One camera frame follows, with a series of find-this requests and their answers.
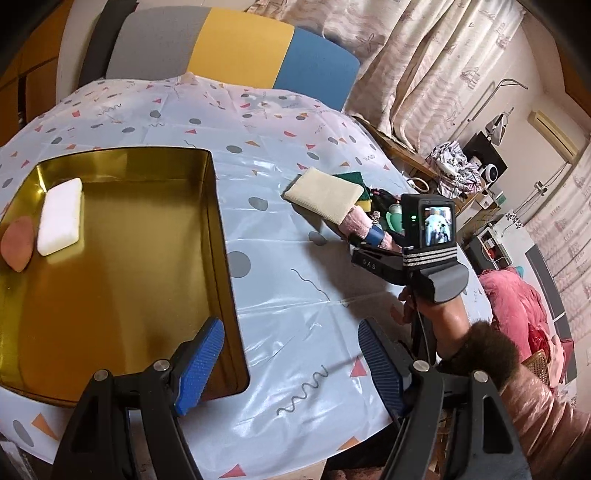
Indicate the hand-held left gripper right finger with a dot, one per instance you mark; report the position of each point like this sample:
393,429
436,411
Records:
381,369

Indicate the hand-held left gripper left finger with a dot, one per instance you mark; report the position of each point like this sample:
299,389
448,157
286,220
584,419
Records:
198,369

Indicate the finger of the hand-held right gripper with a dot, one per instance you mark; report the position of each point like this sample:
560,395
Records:
373,236

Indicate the pink towel blue band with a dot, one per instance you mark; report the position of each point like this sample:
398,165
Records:
355,220

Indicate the green rubber toy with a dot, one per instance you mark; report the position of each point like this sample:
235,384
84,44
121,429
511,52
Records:
395,220

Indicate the yellow sponge with green pad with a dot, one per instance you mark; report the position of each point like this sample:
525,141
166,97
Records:
358,178

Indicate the beige rectangular sponge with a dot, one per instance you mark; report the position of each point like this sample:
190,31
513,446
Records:
323,194

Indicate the gold metal tin box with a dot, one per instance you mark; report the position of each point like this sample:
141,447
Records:
115,277

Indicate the person's right forearm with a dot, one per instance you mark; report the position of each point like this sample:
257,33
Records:
531,406

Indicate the person's right hand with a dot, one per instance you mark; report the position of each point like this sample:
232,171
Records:
445,323

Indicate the black hair brush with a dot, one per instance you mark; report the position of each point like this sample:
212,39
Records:
383,197

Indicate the wooden side bench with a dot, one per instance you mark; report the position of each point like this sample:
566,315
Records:
397,147

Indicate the white shelf cabinet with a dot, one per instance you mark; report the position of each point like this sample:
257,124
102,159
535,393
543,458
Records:
503,240

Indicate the pink duvet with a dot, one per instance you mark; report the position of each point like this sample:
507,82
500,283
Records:
512,304

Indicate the floral crumpled cloth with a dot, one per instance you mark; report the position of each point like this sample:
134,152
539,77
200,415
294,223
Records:
450,161

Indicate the white round device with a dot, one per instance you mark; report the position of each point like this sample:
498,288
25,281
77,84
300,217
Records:
490,173

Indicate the white patterned tablecloth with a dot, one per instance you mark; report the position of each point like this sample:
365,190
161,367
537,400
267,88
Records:
300,138

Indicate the dark grey panel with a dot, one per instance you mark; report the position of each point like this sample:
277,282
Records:
547,286

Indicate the wicker chair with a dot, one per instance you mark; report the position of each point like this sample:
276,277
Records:
539,369

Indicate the beige patterned curtain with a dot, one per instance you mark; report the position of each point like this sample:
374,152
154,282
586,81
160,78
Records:
415,69
568,221

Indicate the garment steamer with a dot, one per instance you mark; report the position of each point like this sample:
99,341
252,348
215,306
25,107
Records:
498,124

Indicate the cream air conditioner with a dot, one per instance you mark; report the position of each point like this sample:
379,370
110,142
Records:
554,134

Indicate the white rectangular sponge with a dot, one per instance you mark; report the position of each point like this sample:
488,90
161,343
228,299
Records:
60,217

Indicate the pink oval sponge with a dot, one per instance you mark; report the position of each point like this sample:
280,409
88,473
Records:
17,244

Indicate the grey yellow blue chair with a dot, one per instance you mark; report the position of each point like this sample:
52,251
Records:
244,50

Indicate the wooden cabinet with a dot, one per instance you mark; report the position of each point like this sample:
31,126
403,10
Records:
27,60

